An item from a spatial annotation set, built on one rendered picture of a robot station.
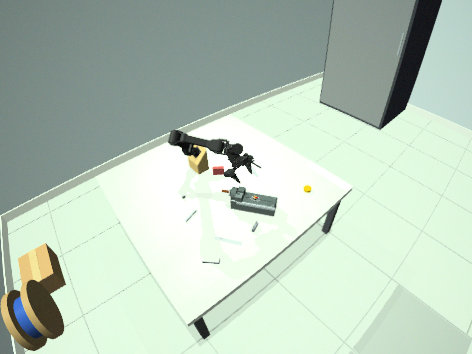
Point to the small red block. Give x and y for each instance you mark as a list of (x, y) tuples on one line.
[(219, 170)]

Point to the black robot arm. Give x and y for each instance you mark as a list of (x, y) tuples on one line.
[(186, 142)]

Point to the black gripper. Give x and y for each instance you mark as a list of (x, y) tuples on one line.
[(231, 172)]

